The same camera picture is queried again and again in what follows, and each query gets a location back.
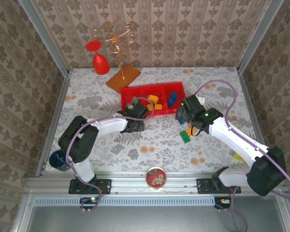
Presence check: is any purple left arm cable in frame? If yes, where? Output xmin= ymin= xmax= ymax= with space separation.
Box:
xmin=65 ymin=97 xmax=155 ymax=194

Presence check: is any round tin red floral lid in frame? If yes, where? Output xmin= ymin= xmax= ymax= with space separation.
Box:
xmin=145 ymin=166 xmax=167 ymax=190

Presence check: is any aluminium mounting rail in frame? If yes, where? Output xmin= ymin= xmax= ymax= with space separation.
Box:
xmin=26 ymin=171 xmax=288 ymax=195

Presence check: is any gold wire stand orange base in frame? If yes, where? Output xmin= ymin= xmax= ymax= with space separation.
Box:
xmin=91 ymin=20 xmax=141 ymax=94

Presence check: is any aluminium frame post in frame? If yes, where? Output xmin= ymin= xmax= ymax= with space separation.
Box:
xmin=18 ymin=0 xmax=70 ymax=76
xmin=236 ymin=0 xmax=285 ymax=72

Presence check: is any thin black cable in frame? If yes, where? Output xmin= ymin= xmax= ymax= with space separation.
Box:
xmin=189 ymin=123 xmax=203 ymax=137

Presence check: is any grey metal base panel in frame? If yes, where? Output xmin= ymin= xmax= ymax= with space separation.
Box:
xmin=13 ymin=205 xmax=290 ymax=232

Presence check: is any grey slotted cable duct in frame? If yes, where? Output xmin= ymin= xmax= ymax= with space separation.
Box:
xmin=33 ymin=195 xmax=216 ymax=207

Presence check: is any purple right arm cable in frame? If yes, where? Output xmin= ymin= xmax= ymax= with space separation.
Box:
xmin=193 ymin=80 xmax=290 ymax=201

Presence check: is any red plastic wine glass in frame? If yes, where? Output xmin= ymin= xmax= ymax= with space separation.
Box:
xmin=86 ymin=40 xmax=110 ymax=75

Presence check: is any aluminium side rail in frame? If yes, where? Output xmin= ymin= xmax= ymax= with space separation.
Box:
xmin=36 ymin=73 xmax=73 ymax=177
xmin=236 ymin=70 xmax=276 ymax=160

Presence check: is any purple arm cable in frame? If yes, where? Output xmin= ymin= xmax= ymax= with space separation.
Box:
xmin=65 ymin=97 xmax=155 ymax=194
xmin=193 ymin=80 xmax=290 ymax=201

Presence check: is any green two-by-four lego brick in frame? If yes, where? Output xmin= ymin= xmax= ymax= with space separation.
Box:
xmin=179 ymin=131 xmax=192 ymax=145

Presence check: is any red three-compartment tray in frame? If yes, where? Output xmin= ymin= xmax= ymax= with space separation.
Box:
xmin=120 ymin=81 xmax=187 ymax=117

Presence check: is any dark blue cup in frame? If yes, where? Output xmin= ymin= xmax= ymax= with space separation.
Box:
xmin=49 ymin=149 xmax=72 ymax=172

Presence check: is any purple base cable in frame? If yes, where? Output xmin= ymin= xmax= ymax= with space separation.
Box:
xmin=226 ymin=186 xmax=247 ymax=232
xmin=80 ymin=186 xmax=103 ymax=214

